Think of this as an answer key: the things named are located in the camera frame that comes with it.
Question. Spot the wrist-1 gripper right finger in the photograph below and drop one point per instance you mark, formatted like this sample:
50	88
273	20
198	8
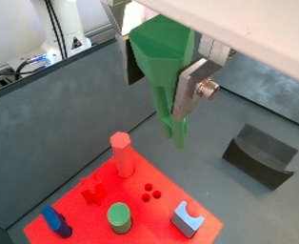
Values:
194	83

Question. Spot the salmon octagonal tall peg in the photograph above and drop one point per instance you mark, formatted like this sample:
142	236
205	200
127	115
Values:
119	143

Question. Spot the green cylinder peg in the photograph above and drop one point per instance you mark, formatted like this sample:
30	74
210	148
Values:
118	218

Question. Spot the black curved fixture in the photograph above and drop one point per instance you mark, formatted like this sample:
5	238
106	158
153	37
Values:
260	156

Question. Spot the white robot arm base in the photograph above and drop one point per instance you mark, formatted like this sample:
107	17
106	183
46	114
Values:
63	38

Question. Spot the red peg board block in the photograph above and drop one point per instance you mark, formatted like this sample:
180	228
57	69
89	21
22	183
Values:
149	194

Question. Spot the short dark blue peg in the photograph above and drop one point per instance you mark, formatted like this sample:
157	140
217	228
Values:
55	222

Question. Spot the red star peg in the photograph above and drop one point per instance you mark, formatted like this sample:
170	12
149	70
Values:
91	190

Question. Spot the green three prong object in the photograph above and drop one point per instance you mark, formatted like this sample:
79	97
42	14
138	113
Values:
162	47

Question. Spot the light blue notched block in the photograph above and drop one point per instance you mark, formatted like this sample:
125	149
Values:
184	221

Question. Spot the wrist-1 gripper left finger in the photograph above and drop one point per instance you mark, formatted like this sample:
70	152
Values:
114	9

